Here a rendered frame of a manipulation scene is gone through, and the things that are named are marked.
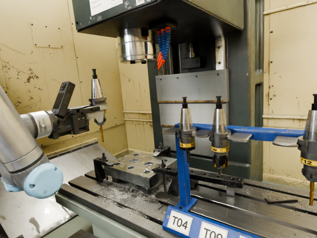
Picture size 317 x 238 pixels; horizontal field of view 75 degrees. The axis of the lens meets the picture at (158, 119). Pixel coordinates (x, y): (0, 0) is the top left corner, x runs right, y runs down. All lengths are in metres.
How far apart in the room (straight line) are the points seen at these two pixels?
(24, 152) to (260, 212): 0.75
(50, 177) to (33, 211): 0.99
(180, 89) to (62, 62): 1.01
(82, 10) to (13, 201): 1.16
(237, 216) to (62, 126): 0.66
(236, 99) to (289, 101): 0.42
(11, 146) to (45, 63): 1.36
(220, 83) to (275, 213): 0.67
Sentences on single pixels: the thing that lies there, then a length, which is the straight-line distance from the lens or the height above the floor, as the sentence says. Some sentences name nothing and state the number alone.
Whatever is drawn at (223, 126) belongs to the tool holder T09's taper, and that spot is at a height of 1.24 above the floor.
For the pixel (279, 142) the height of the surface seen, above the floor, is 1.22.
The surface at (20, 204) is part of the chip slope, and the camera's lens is 1.55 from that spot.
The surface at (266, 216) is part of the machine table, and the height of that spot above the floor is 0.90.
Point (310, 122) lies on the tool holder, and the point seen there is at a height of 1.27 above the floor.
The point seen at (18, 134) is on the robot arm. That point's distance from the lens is 0.50.
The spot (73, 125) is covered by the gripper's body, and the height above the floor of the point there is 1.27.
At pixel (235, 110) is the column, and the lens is 1.23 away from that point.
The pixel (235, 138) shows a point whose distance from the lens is 0.59.
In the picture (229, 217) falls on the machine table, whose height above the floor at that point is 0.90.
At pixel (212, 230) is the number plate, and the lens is 0.70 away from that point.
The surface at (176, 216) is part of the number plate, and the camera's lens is 0.74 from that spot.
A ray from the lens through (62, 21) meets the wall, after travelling 1.96.
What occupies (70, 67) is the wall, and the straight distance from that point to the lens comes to 1.91.
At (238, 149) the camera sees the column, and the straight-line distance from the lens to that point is 1.29.
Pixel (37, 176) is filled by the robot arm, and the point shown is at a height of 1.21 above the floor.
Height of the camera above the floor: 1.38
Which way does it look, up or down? 10 degrees down
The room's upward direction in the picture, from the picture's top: 5 degrees counter-clockwise
